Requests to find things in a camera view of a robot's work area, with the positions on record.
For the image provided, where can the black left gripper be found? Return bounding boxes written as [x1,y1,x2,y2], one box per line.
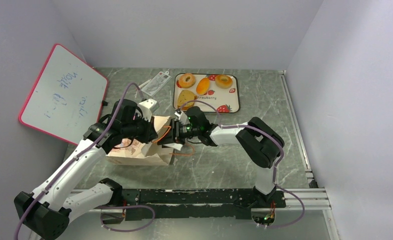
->
[122,112,159,144]

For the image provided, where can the metal kitchen tongs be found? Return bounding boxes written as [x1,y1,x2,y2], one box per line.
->
[162,142,184,151]

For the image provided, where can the fake bread slice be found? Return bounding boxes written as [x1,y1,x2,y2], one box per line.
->
[177,89,198,111]

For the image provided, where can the beige paper bag orange handles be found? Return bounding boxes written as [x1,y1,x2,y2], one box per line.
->
[105,115,196,167]

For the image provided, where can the fake orange donut bread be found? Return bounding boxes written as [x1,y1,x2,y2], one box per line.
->
[176,73,196,89]

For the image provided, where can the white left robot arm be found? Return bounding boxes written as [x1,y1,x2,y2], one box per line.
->
[14,99,159,240]

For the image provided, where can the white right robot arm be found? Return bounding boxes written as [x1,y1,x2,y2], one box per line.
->
[160,106,285,207]

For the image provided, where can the white marker pen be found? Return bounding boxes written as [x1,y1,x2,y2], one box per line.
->
[138,79,151,90]

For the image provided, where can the small plastic packet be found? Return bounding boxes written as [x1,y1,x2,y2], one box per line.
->
[141,70,172,97]

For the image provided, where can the pink framed whiteboard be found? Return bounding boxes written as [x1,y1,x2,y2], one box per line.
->
[18,43,108,145]

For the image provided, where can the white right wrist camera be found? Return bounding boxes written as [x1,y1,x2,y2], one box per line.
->
[174,109,189,125]

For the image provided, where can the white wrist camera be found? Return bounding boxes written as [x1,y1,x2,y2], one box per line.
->
[174,109,189,125]
[138,98,159,115]

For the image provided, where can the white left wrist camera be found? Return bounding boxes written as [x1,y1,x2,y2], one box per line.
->
[138,98,159,115]

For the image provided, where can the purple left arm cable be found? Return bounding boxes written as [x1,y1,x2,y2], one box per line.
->
[13,82,156,240]

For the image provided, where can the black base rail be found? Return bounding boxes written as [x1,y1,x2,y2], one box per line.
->
[121,188,286,221]

